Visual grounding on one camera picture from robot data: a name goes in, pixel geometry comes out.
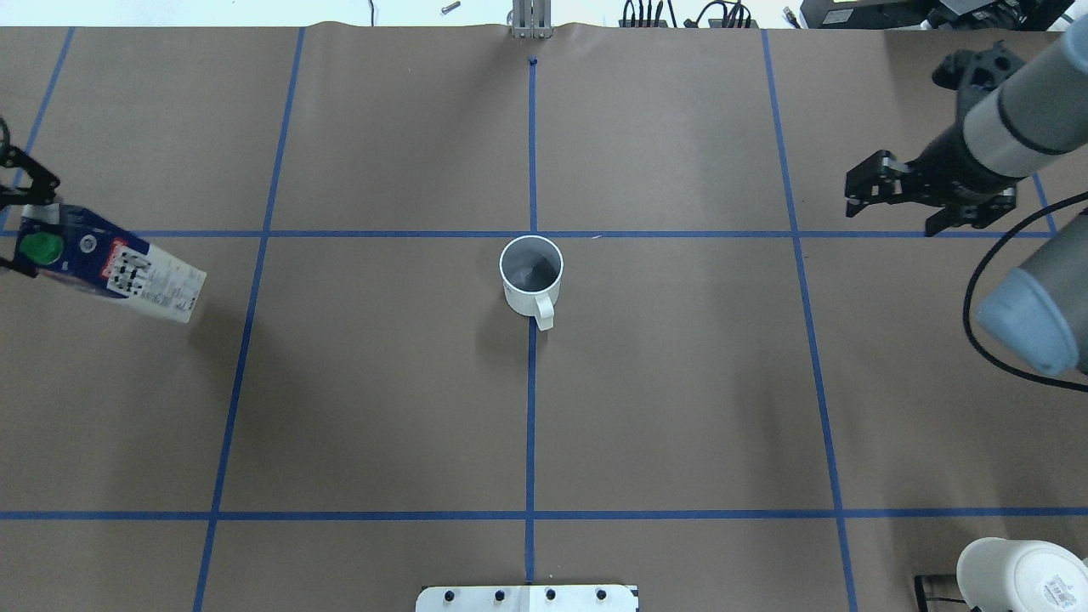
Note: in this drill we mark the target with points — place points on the white upturned cup on rack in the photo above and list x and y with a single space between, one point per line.
996 574

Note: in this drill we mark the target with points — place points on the blue white milk carton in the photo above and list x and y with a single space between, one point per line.
79 248

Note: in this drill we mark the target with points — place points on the black wire cup rack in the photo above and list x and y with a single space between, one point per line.
938 592

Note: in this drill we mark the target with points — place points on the white ceramic mug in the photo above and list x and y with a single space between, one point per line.
531 269

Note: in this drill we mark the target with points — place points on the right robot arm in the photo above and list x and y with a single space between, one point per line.
1012 119

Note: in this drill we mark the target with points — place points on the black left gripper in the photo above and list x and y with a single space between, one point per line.
25 177

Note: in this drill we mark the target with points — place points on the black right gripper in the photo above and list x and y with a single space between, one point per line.
946 165

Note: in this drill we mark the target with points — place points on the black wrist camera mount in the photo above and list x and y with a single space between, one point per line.
972 75

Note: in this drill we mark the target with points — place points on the white metal base plate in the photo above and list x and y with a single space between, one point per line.
572 597

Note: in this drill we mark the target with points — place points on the brown paper table cover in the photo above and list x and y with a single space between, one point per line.
748 401

